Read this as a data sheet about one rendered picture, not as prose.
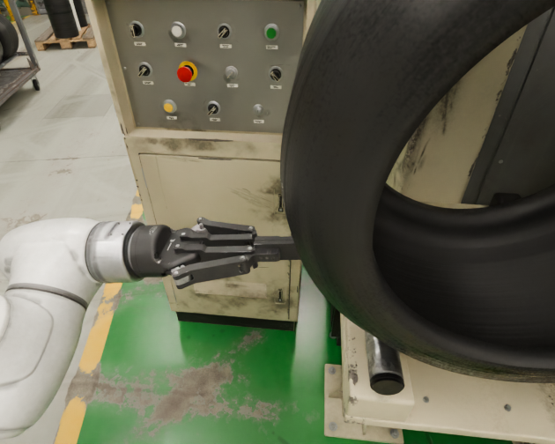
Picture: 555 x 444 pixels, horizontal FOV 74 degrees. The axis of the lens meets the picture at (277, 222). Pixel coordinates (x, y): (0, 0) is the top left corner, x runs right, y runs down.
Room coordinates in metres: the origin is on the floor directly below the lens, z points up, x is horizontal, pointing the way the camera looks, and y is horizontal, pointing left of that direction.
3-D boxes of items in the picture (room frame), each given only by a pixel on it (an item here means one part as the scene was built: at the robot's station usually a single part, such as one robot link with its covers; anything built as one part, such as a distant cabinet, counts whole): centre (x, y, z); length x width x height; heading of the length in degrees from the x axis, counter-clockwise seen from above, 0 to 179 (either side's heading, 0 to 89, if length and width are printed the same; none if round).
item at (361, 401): (0.43, -0.16, 0.84); 0.36 x 0.09 x 0.06; 174
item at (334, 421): (0.67, -0.31, 0.02); 0.27 x 0.27 x 0.04; 84
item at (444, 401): (0.41, -0.30, 0.80); 0.37 x 0.36 x 0.02; 84
